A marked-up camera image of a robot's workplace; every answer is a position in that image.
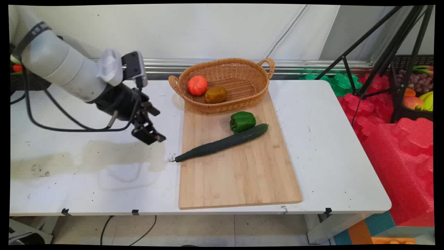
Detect black basket with toys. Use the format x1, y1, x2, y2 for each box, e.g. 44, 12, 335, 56
10, 55, 52, 91

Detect dark green toy cucumber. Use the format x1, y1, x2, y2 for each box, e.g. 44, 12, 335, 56
174, 123, 269, 163

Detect white table leg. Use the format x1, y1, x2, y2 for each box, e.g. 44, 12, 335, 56
305, 212, 368, 244

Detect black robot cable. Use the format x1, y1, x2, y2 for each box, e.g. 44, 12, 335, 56
21, 57, 143, 133

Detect aluminium wall rail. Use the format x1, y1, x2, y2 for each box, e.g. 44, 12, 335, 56
89, 58, 373, 75

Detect green toy bell pepper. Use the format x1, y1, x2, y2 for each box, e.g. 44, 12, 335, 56
230, 111, 256, 134

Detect red foam mat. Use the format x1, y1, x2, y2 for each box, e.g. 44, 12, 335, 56
338, 74, 435, 226

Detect black printed arm strap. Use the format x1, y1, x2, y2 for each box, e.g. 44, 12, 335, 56
16, 22, 52, 58

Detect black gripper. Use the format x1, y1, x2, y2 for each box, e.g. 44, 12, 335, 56
95, 83, 167, 146

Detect black floor cable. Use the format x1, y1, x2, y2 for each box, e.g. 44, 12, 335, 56
130, 215, 157, 245
100, 215, 115, 245

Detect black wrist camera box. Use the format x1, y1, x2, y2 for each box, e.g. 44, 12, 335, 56
121, 51, 149, 88

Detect woven wicker basket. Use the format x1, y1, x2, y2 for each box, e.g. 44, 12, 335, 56
168, 58, 275, 114

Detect black plastic crate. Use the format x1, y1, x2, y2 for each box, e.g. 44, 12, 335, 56
390, 55, 434, 122

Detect red yellow toy mango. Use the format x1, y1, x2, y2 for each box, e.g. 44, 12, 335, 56
403, 96, 424, 110

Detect purple toy grapes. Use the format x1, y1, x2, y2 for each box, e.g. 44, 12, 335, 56
397, 69, 434, 93

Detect teal orange striped mat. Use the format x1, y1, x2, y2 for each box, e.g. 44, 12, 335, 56
333, 211, 396, 245

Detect black tripod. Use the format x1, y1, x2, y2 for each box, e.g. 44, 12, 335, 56
314, 5, 434, 125

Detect brown toy potato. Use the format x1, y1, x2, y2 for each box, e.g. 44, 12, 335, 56
204, 86, 228, 104

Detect grey table leg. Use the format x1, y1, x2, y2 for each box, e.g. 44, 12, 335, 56
9, 217, 54, 245

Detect yellow toy bananas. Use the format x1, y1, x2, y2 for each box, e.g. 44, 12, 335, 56
419, 91, 434, 111

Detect bamboo cutting board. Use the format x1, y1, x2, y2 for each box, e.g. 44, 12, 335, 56
178, 89, 303, 210

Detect green foam mat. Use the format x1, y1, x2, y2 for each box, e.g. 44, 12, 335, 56
298, 71, 363, 97

